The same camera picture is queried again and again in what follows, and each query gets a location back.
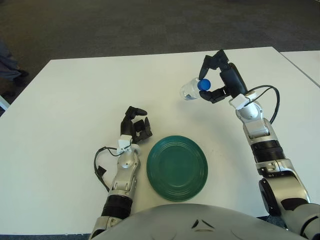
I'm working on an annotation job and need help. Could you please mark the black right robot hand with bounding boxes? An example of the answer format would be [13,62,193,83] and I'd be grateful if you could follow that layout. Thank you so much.
[198,49,248,105]

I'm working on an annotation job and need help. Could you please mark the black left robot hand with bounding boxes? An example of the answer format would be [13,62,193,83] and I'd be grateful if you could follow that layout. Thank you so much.
[120,105,154,144]

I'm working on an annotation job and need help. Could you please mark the clear bottle with blue cap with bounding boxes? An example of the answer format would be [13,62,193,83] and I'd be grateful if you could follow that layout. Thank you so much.
[180,77,213,101]

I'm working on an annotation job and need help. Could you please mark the green round plate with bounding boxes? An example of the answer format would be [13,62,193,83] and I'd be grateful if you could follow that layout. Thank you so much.
[146,135,209,203]

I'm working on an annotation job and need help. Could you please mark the grey robot torso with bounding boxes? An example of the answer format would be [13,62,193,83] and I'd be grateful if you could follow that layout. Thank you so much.
[89,203,301,240]

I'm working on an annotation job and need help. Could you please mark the white furniture corner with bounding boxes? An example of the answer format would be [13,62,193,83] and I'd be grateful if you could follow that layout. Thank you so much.
[0,94,11,111]

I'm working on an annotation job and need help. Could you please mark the person in blue jeans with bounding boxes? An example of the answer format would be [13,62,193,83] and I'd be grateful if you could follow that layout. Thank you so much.
[0,37,30,81]

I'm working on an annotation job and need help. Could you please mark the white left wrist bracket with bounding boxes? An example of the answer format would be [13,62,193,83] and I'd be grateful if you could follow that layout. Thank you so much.
[116,134,133,154]

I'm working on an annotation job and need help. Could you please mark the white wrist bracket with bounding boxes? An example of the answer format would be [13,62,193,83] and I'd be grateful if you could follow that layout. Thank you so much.
[116,134,133,154]
[229,93,251,110]

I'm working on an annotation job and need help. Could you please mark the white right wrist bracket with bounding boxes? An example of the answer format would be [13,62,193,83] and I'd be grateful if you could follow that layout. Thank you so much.
[229,93,251,110]

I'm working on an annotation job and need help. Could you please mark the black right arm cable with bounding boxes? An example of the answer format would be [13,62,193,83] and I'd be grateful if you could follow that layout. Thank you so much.
[246,85,280,125]

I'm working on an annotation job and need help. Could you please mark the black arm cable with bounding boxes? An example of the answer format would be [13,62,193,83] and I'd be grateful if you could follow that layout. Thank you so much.
[246,85,280,125]
[94,146,131,192]

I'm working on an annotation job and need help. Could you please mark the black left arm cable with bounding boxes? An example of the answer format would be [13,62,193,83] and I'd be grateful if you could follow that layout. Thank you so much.
[94,146,131,192]

